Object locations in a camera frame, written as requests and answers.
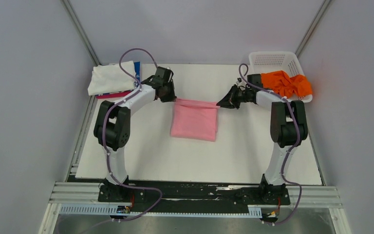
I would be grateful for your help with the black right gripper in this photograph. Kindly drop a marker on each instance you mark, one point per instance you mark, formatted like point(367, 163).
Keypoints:
point(230, 101)

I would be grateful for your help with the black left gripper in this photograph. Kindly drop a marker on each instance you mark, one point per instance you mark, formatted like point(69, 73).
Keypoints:
point(171, 97)

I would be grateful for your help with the pink t-shirt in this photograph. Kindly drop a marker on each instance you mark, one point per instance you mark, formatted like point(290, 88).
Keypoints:
point(195, 119)

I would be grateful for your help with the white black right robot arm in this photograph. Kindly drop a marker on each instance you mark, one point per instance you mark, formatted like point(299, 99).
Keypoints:
point(288, 128)

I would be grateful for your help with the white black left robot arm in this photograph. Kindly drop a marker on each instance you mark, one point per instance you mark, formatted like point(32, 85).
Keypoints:
point(113, 130)

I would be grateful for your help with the blue folded t-shirt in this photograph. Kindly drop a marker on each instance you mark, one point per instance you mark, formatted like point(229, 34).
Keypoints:
point(137, 69)

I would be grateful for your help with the magenta folded t-shirt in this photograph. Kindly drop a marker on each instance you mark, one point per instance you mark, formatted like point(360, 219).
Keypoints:
point(113, 95)

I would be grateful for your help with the white plastic basket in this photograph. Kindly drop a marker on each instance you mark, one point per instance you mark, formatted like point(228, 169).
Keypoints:
point(271, 61)

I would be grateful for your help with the orange t-shirt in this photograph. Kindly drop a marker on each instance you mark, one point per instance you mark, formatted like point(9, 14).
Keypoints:
point(281, 83)

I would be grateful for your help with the white folded t-shirt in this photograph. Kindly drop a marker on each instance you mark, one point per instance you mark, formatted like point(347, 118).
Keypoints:
point(109, 79)

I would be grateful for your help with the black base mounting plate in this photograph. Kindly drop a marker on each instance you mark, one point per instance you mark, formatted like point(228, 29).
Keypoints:
point(171, 196)

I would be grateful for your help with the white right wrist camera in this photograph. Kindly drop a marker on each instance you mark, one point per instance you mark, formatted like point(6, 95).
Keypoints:
point(239, 82)

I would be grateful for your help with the white slotted cable duct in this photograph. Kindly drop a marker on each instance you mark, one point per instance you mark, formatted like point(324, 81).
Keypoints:
point(117, 210)

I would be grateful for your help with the silver aluminium frame post left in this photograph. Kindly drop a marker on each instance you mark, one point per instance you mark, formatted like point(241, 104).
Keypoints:
point(80, 30)

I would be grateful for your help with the silver aluminium frame post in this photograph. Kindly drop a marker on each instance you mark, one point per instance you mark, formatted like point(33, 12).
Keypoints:
point(80, 30)
point(325, 4)

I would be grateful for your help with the silver aluminium frame post right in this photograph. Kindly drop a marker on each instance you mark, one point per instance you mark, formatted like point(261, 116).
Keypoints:
point(325, 4)

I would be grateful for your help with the silver aluminium front rail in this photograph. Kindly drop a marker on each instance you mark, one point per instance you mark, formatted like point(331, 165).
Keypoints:
point(87, 193)

